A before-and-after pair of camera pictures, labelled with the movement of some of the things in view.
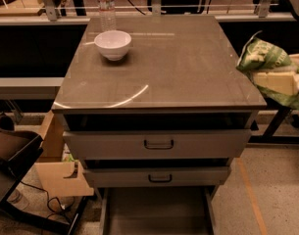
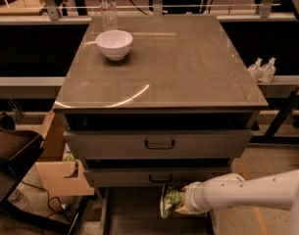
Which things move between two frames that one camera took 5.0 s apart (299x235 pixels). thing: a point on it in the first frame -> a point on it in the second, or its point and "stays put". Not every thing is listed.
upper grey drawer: (158, 144) stays put
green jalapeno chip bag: (259, 56) -> (169, 199)
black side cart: (14, 152) stays put
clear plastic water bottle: (107, 9) stays put
